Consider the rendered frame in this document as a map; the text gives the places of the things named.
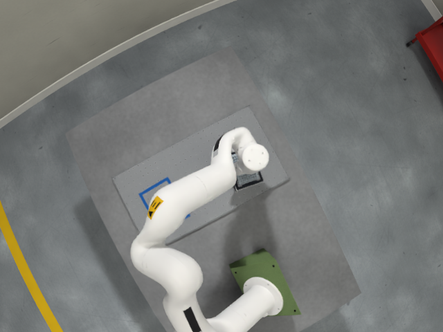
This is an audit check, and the blue tape rectangle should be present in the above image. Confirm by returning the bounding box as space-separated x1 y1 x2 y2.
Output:
139 177 190 219

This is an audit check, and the black raised plate nest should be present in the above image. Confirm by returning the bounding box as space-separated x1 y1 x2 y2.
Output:
231 152 264 191

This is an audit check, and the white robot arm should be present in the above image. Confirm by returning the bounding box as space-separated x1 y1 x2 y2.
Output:
131 127 283 332

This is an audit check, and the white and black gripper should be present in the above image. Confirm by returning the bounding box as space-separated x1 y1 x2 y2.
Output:
234 161 245 176

